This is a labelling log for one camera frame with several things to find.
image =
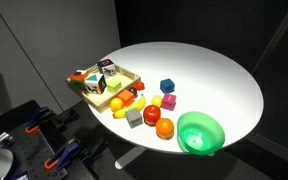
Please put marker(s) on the grey building block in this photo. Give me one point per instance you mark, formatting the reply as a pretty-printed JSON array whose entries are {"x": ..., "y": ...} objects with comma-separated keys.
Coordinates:
[{"x": 134, "y": 117}]

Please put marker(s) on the orange building block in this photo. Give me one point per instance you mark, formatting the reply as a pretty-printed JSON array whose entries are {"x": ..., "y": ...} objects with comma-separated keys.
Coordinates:
[{"x": 126, "y": 97}]

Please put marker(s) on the wooden tray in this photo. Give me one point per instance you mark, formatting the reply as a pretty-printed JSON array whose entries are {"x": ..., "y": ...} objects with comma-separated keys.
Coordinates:
[{"x": 128, "y": 76}]

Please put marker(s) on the blue building block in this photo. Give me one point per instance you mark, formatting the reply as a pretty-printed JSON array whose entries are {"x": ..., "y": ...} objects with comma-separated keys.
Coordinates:
[{"x": 167, "y": 86}]

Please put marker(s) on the magenta building block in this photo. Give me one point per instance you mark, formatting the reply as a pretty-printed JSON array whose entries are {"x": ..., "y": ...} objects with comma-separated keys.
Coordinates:
[{"x": 168, "y": 101}]

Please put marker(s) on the lime green building block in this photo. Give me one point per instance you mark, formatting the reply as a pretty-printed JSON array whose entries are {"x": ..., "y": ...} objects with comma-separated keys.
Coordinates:
[{"x": 114, "y": 86}]

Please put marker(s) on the orange and green toy block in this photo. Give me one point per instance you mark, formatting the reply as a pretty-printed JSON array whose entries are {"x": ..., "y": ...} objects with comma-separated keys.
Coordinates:
[{"x": 78, "y": 77}]

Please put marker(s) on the small red toy tomato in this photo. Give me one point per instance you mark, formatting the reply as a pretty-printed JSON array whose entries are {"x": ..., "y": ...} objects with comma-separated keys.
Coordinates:
[{"x": 139, "y": 85}]

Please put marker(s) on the dark red toy plum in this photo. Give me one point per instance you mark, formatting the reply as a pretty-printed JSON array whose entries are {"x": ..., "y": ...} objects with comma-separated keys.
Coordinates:
[{"x": 133, "y": 91}]

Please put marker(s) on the small yellow toy lemon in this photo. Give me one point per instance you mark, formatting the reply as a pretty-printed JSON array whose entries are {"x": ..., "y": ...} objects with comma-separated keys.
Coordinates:
[{"x": 156, "y": 101}]

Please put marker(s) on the yellow toy banana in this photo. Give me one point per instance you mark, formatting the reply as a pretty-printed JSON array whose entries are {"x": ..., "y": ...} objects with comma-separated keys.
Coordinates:
[{"x": 134, "y": 106}]

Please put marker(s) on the red toy apple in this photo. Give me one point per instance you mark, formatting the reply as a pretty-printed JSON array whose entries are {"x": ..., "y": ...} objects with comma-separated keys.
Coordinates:
[{"x": 151, "y": 115}]

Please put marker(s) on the round yellow toy fruit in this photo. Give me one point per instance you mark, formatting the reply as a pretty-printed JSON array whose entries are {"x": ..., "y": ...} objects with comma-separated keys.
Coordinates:
[{"x": 116, "y": 104}]

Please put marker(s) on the toy orange fruit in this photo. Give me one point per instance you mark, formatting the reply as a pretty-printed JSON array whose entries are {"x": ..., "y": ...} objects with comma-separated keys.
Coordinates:
[{"x": 164, "y": 128}]

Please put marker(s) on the picture cube with black face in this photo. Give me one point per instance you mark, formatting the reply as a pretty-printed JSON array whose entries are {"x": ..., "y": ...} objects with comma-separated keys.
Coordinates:
[{"x": 106, "y": 68}]

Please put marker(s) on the picture cube with teal triangle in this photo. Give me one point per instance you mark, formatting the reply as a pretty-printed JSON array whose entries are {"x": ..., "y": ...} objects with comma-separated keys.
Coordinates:
[{"x": 94, "y": 83}]

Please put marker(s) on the white table foot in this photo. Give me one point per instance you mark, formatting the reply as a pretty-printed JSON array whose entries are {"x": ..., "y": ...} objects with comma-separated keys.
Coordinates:
[{"x": 128, "y": 158}]

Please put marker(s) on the green plastic bowl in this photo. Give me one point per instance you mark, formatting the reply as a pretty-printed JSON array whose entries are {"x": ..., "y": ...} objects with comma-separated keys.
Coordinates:
[{"x": 200, "y": 133}]

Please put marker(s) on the black clamp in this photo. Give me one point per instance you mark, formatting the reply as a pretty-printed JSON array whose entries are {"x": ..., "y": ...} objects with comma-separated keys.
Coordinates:
[{"x": 67, "y": 117}]

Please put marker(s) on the purple clamp with orange tips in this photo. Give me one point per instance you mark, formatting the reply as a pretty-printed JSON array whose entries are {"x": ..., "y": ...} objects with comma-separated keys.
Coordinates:
[
  {"x": 64, "y": 155},
  {"x": 38, "y": 119}
]

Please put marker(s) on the black perforated mounting board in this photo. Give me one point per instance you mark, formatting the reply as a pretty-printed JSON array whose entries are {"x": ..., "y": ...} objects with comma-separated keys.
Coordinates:
[{"x": 30, "y": 150}]

